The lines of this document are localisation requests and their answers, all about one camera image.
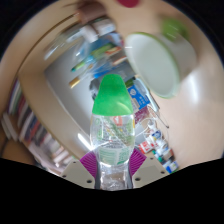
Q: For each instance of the white bottle with blue label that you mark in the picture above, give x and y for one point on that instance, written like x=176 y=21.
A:
x=155 y=136

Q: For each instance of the white light bar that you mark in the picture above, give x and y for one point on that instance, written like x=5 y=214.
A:
x=84 y=141

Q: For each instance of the white mug with green rim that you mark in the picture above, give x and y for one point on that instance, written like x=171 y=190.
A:
x=153 y=63

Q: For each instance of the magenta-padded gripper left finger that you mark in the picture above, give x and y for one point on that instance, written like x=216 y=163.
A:
x=77 y=173

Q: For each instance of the brown cup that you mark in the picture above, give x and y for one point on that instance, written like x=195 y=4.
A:
x=91 y=11

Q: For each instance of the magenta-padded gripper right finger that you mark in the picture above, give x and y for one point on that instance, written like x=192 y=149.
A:
x=150 y=170

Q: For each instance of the grey shaker bottle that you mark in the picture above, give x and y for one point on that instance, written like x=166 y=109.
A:
x=95 y=89

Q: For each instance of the clear bottle with yellow cap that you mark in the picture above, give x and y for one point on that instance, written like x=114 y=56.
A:
x=80 y=78

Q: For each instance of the white and blue cardboard box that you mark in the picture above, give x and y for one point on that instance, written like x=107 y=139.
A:
x=139 y=96

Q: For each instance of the clear glass bottle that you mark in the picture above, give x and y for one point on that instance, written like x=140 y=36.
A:
x=61 y=41

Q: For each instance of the brown jar with white lid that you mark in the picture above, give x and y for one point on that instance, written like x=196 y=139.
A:
x=98 y=29

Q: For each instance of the red and white canister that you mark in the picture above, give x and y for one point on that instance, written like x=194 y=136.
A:
x=145 y=147

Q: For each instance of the clear bottle with green cap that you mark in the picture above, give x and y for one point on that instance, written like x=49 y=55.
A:
x=112 y=100

